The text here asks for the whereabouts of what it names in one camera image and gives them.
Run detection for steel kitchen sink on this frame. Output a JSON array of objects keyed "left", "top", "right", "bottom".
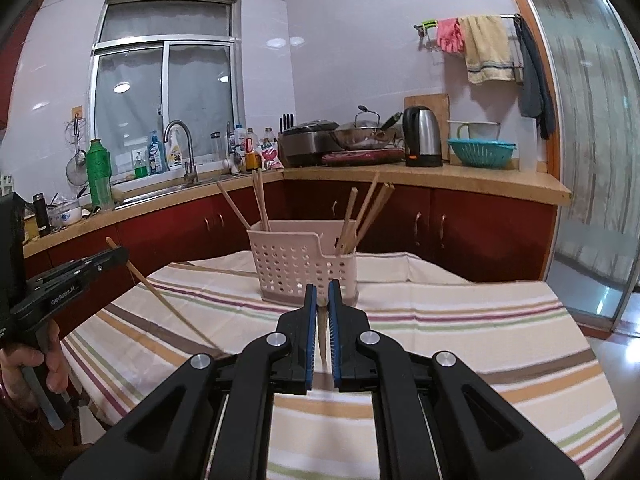
[{"left": 112, "top": 180, "right": 211, "bottom": 208}]

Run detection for dark blue hanging cloth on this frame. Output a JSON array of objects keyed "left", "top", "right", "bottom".
[{"left": 514, "top": 14, "right": 556, "bottom": 141}]

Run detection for amber cooking oil bottle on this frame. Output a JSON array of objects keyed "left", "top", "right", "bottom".
[{"left": 244, "top": 129, "right": 263, "bottom": 173}]

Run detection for wok lid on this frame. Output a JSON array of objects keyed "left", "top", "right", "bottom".
[{"left": 354, "top": 105, "right": 383, "bottom": 130}]

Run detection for white bowl with blue print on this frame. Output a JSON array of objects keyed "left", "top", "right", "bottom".
[{"left": 50, "top": 200, "right": 83, "bottom": 228}]

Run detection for teal plastic colander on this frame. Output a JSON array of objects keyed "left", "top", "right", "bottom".
[{"left": 446, "top": 138, "right": 517, "bottom": 169}]

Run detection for red induction cooker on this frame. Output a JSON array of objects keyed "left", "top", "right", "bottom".
[{"left": 321, "top": 147, "right": 406, "bottom": 166}]

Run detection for wooden cutting board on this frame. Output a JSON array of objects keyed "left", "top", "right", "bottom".
[{"left": 404, "top": 92, "right": 451, "bottom": 146}]

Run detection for hanging mesh strainer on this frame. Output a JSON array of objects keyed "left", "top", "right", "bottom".
[{"left": 66, "top": 115, "right": 91, "bottom": 186}]

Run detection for wall towel rail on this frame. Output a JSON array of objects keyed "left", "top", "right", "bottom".
[{"left": 413, "top": 14, "right": 523, "bottom": 53}]

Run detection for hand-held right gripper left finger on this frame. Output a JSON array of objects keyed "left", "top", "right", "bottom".
[{"left": 62, "top": 282, "right": 319, "bottom": 480}]

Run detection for striped tablecloth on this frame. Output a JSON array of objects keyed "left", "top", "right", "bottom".
[{"left": 60, "top": 250, "right": 628, "bottom": 480}]

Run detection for steel wok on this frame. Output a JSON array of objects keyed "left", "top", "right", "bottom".
[{"left": 332, "top": 111, "right": 403, "bottom": 151}]

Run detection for grey rice cooker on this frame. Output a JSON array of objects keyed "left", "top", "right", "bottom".
[{"left": 277, "top": 120, "right": 341, "bottom": 167}]

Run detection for glass door with wooden frame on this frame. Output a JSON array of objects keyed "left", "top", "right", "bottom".
[{"left": 500, "top": 0, "right": 640, "bottom": 333}]

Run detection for white plastic container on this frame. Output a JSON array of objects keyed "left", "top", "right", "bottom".
[{"left": 520, "top": 116, "right": 542, "bottom": 173}]

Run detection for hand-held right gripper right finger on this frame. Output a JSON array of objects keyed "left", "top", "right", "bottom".
[{"left": 327, "top": 279, "right": 585, "bottom": 480}]

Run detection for pink rubber gloves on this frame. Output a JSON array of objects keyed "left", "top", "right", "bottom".
[{"left": 436, "top": 17, "right": 466, "bottom": 54}]

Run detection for pink perforated utensil holder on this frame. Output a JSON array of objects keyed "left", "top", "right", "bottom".
[{"left": 247, "top": 220, "right": 361, "bottom": 308}]

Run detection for blue dish soap bottle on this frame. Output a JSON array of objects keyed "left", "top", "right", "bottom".
[{"left": 146, "top": 131, "right": 167, "bottom": 175}]

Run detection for red and white packet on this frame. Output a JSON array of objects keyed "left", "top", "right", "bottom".
[{"left": 259, "top": 142, "right": 282, "bottom": 170}]

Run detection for green thermos bottle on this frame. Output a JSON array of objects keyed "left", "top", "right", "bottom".
[{"left": 86, "top": 138, "right": 115, "bottom": 209}]

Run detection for grey checked cloth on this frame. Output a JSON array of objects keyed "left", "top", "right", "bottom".
[{"left": 507, "top": 30, "right": 526, "bottom": 85}]

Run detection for person's left hand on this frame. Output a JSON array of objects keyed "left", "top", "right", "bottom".
[{"left": 0, "top": 322, "right": 70, "bottom": 398}]

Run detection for white spray cleaner bottle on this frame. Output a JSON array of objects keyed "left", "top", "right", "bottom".
[{"left": 165, "top": 127, "right": 185, "bottom": 171}]

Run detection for yellow towel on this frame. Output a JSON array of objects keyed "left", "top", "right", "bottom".
[{"left": 457, "top": 15, "right": 516, "bottom": 85}]

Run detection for white enamel basin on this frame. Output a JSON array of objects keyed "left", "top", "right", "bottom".
[{"left": 446, "top": 120, "right": 502, "bottom": 141}]

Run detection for black flask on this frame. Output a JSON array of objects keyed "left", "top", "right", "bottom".
[{"left": 32, "top": 192, "right": 52, "bottom": 237}]

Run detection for aluminium sliding window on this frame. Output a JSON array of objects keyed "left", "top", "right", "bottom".
[{"left": 90, "top": 0, "right": 246, "bottom": 178}]

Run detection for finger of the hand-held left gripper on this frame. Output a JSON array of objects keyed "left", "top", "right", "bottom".
[{"left": 75, "top": 246, "right": 130, "bottom": 283}]

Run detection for beige kitchen countertop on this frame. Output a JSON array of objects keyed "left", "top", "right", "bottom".
[{"left": 20, "top": 162, "right": 572, "bottom": 261}]

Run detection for person's dark clothing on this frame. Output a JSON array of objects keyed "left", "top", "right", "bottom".
[{"left": 0, "top": 390, "right": 108, "bottom": 480}]

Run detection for steel electric kettle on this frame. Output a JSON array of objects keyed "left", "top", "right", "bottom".
[{"left": 402, "top": 106, "right": 444, "bottom": 167}]

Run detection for steel sink faucet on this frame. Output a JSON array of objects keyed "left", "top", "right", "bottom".
[{"left": 164, "top": 120, "right": 199, "bottom": 184}]

